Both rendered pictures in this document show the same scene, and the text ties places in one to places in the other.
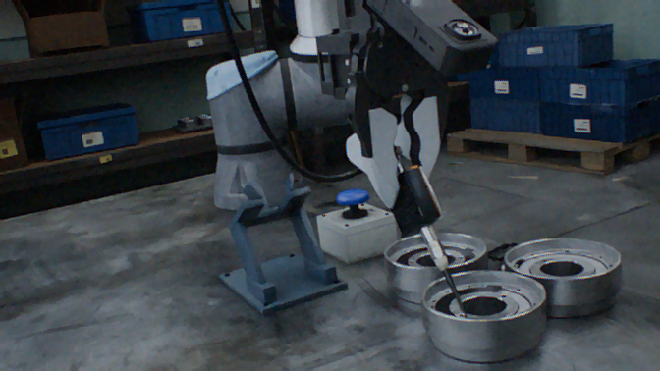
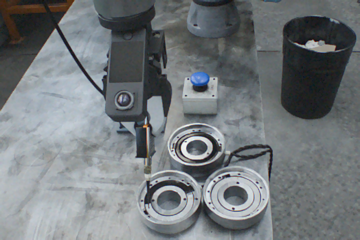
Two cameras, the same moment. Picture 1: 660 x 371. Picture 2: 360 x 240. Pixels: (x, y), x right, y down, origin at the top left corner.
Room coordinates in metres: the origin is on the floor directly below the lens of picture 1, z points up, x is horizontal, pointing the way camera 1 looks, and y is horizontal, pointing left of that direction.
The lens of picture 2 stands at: (0.29, -0.36, 1.33)
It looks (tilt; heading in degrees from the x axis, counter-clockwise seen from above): 43 degrees down; 37
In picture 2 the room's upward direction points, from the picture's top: 6 degrees counter-clockwise
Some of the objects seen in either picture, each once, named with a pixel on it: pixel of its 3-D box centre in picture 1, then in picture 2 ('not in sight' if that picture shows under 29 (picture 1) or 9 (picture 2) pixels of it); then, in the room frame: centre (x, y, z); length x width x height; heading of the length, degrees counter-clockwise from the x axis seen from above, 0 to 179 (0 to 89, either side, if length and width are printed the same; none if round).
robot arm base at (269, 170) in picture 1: (255, 167); (212, 8); (1.14, 0.12, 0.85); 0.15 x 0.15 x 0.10
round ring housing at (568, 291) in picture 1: (562, 277); (235, 198); (0.62, -0.21, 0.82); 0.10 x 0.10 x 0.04
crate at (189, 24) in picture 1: (180, 20); not in sight; (4.31, 0.76, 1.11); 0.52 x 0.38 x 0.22; 117
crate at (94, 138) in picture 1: (86, 131); not in sight; (4.01, 1.34, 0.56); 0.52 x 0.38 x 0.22; 114
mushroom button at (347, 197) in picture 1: (355, 211); (200, 85); (0.82, -0.03, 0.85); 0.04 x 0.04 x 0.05
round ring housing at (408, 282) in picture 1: (436, 267); (196, 150); (0.68, -0.10, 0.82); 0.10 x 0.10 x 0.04
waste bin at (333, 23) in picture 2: not in sight; (312, 69); (1.88, -0.02, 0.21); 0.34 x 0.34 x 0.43
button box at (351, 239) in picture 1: (355, 230); (201, 93); (0.82, -0.02, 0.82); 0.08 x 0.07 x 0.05; 27
